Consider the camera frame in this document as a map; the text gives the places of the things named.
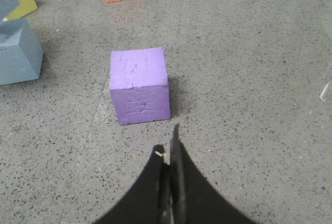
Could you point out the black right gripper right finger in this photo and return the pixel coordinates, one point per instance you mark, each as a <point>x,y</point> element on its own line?
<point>194,200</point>

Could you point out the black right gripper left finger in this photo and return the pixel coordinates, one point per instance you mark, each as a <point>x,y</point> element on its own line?
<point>140,204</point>

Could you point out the rough light blue foam cube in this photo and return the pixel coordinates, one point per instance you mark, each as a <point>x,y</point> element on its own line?
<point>21,52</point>

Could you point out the smooth light blue foam cube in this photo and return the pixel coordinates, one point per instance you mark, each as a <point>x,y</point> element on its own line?
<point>7,7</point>

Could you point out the purple foam cube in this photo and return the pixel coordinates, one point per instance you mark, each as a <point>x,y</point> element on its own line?
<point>139,85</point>

